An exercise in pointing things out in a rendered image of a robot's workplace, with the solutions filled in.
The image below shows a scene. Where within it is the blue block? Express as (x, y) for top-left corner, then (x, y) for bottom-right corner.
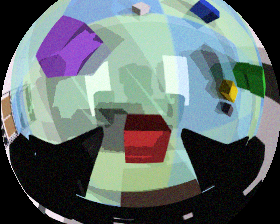
(190, 0), (220, 23)

